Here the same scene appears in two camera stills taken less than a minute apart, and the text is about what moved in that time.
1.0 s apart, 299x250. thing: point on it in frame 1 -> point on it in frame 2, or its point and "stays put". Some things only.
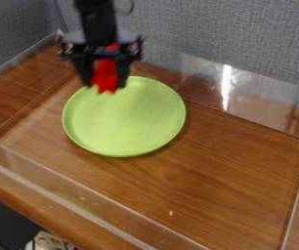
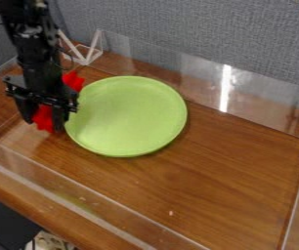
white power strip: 45,241 stays put
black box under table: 6,229 stays put
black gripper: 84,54 -> 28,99
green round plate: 129,122 stays put
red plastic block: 104,74 -> 42,116
